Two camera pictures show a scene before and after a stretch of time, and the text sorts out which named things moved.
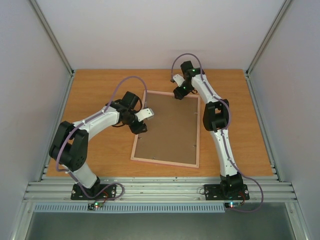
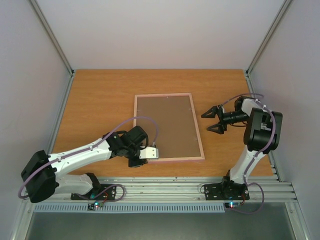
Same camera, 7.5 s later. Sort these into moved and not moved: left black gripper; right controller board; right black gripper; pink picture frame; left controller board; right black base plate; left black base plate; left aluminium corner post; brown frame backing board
Moved: left black gripper; right black gripper; pink picture frame
Not moved: left controller board; right black base plate; brown frame backing board; right controller board; left aluminium corner post; left black base plate
